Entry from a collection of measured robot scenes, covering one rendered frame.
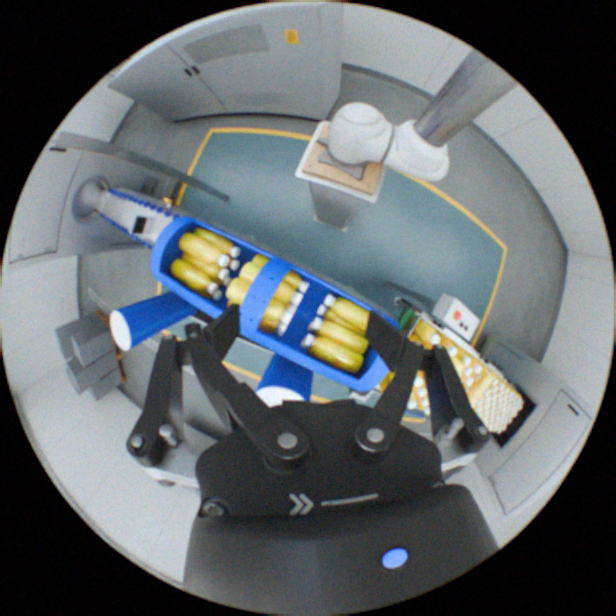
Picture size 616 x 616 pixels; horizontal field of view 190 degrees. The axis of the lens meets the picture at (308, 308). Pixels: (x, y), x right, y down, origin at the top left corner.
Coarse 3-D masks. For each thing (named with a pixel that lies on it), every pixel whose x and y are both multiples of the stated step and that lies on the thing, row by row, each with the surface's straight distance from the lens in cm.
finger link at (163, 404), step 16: (176, 336) 14; (160, 352) 13; (160, 368) 11; (176, 368) 12; (160, 384) 10; (176, 384) 11; (160, 400) 9; (176, 400) 10; (144, 416) 9; (160, 416) 8; (176, 416) 10; (144, 432) 8; (128, 448) 8; (144, 448) 8; (160, 448) 8; (144, 464) 8; (160, 480) 9
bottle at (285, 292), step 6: (246, 264) 64; (252, 264) 65; (246, 270) 63; (252, 270) 63; (258, 270) 63; (240, 276) 64; (246, 276) 63; (252, 276) 62; (282, 282) 62; (288, 282) 64; (282, 288) 61; (288, 288) 61; (276, 294) 61; (282, 294) 61; (288, 294) 61; (294, 294) 62; (282, 300) 62; (288, 300) 62
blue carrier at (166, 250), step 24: (168, 240) 71; (240, 240) 68; (168, 264) 85; (240, 264) 84; (288, 264) 62; (264, 288) 54; (312, 288) 75; (336, 288) 63; (216, 312) 62; (240, 312) 56; (312, 312) 80; (264, 336) 58; (288, 336) 78; (312, 360) 58; (360, 384) 64
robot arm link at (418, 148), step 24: (456, 72) 52; (480, 72) 48; (504, 72) 48; (456, 96) 51; (480, 96) 50; (432, 120) 57; (456, 120) 54; (408, 144) 62; (432, 144) 61; (408, 168) 68; (432, 168) 67
